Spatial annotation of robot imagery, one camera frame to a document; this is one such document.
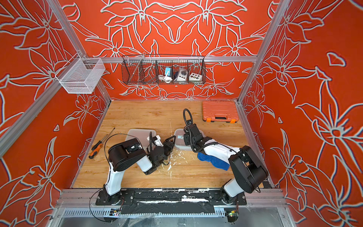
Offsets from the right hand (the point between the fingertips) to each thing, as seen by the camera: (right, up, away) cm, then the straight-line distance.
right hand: (185, 136), depth 90 cm
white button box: (+7, +40, +4) cm, 41 cm away
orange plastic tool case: (+28, +17, +17) cm, 36 cm away
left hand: (-5, -1, -2) cm, 5 cm away
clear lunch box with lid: (-3, -6, +2) cm, 7 cm away
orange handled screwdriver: (-58, -8, 0) cm, 58 cm away
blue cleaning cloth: (+19, -15, -7) cm, 25 cm away
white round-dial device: (-2, +40, 0) cm, 40 cm away
